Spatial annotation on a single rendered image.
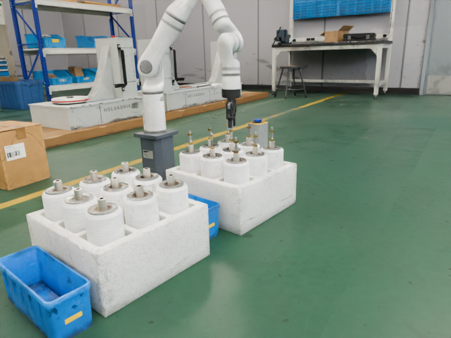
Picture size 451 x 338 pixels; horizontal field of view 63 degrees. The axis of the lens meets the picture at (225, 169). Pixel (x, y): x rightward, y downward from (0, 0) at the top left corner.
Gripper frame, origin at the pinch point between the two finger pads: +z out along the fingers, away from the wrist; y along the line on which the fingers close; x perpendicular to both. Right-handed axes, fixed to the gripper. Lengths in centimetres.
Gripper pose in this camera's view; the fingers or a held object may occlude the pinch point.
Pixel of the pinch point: (231, 124)
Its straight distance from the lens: 149.6
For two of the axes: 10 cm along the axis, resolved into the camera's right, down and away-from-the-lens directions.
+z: 0.2, 9.6, 2.9
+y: 1.5, -2.9, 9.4
